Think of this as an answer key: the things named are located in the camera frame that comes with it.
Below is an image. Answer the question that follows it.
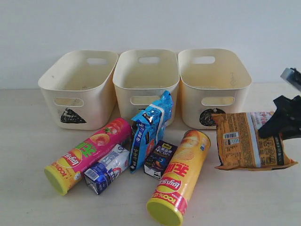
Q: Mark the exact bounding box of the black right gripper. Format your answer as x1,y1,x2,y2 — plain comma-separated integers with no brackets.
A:
259,95,301,140

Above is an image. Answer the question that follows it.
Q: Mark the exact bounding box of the orange noodle packet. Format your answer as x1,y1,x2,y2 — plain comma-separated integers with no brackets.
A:
212,112,297,171

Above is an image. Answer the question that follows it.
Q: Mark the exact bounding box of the purple juice carton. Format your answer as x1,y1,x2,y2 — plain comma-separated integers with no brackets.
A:
144,140,178,179

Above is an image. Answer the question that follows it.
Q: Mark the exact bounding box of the blue cookie snack bag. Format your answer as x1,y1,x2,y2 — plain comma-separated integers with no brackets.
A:
129,90,174,173

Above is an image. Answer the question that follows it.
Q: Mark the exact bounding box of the yellow Lays chips can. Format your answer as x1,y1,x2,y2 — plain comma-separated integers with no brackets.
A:
146,130,211,226

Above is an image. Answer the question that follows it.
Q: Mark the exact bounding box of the pink Lays chips can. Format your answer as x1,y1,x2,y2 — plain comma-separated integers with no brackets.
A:
44,118,132,195

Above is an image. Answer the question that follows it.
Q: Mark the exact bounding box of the cream bin with circle mark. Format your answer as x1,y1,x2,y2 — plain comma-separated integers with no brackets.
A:
178,48,252,129

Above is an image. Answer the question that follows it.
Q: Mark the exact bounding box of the cream bin with square mark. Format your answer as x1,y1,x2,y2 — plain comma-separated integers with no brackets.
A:
112,49,180,122

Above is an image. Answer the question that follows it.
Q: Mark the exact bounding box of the blue white milk carton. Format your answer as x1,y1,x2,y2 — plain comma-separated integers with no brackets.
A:
84,144,130,195

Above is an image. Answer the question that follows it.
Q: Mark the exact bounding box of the cream bin with triangle mark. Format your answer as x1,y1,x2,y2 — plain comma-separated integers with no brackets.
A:
38,50,119,130

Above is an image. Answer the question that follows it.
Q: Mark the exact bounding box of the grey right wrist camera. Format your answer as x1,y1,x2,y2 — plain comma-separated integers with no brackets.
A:
280,68,301,91

